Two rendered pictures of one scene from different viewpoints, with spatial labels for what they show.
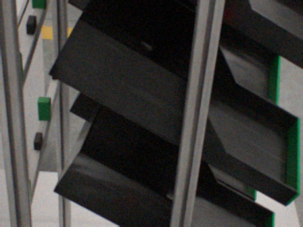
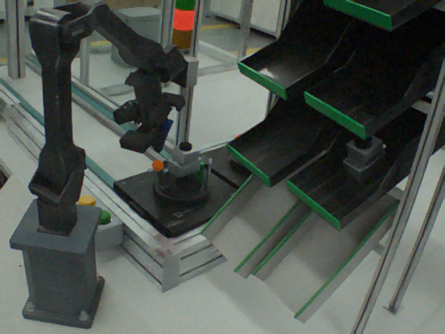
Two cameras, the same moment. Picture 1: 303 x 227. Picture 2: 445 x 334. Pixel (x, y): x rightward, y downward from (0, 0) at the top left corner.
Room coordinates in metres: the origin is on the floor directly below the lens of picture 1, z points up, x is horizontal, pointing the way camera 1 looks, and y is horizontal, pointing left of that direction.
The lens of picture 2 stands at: (1.06, -0.75, 1.64)
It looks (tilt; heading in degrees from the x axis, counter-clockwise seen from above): 29 degrees down; 135
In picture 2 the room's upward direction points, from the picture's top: 8 degrees clockwise
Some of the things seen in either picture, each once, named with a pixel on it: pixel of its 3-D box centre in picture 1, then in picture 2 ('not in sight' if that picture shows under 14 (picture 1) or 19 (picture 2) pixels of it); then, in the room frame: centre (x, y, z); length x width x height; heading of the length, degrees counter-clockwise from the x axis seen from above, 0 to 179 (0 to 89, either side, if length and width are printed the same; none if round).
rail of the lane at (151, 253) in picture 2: not in sight; (72, 176); (-0.01, -0.25, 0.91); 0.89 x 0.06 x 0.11; 2
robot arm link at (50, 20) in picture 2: not in sight; (59, 103); (0.34, -0.43, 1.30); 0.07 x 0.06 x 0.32; 19
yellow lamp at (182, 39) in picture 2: not in sight; (182, 37); (0.07, 0.02, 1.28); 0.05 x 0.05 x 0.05
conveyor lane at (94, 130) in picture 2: not in sight; (121, 157); (-0.04, -0.07, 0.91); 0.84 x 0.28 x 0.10; 2
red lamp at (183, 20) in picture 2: not in sight; (183, 18); (0.07, 0.02, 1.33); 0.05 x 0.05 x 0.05
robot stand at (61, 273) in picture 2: not in sight; (60, 264); (0.34, -0.45, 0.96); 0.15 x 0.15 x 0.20; 47
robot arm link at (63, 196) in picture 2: not in sight; (54, 181); (0.34, -0.45, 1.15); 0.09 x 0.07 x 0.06; 19
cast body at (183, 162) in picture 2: not in sight; (187, 157); (0.26, -0.08, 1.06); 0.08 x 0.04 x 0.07; 92
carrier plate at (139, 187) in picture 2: not in sight; (180, 193); (0.26, -0.09, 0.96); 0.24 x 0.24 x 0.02; 2
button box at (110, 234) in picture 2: not in sight; (87, 213); (0.18, -0.31, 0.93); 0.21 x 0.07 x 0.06; 2
